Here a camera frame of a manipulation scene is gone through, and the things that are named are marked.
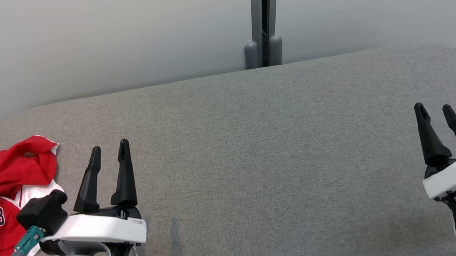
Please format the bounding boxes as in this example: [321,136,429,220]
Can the grey cylinder post foot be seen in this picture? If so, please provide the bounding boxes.
[268,35,285,66]
[243,40,261,70]

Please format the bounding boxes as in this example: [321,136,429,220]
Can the red shirt with white sleeves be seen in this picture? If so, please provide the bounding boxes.
[0,132,67,211]

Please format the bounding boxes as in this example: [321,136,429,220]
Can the teal cable connector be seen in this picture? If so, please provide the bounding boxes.
[5,224,49,256]

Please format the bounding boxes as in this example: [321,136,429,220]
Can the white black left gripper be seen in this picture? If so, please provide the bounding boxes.
[30,137,150,256]

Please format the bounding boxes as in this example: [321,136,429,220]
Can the grey wall partition post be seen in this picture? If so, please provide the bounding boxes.
[248,0,287,69]

